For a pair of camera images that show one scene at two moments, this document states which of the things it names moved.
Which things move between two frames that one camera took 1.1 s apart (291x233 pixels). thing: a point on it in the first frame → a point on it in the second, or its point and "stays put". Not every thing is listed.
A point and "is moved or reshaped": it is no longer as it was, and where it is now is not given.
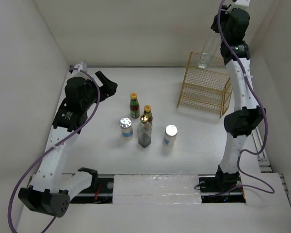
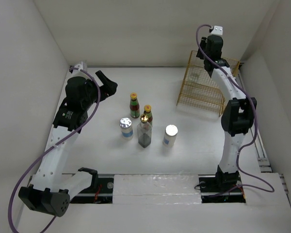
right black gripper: [222, 14] → [206, 41]
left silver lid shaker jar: [127, 130] stays put
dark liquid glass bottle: [144, 131] stays put
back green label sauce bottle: [135, 110] stays put
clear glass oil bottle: [208, 49] is moved or reshaped
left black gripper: [109, 87] stays put
